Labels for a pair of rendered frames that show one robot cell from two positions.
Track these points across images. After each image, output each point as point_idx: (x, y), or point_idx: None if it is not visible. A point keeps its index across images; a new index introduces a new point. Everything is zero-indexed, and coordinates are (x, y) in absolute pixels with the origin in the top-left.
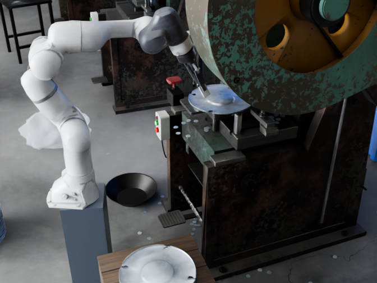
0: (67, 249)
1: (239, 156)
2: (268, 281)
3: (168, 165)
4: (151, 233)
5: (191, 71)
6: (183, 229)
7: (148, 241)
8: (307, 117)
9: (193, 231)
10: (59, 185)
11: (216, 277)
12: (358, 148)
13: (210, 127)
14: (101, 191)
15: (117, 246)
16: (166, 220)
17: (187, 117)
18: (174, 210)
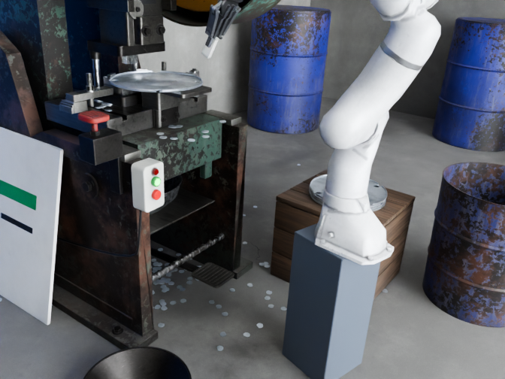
0: (372, 304)
1: (216, 110)
2: None
3: (143, 260)
4: (210, 336)
5: (231, 14)
6: (181, 311)
7: (228, 332)
8: None
9: (176, 301)
10: (375, 218)
11: (242, 257)
12: None
13: (173, 121)
14: (314, 226)
15: (263, 358)
16: (220, 276)
17: (154, 139)
18: (196, 277)
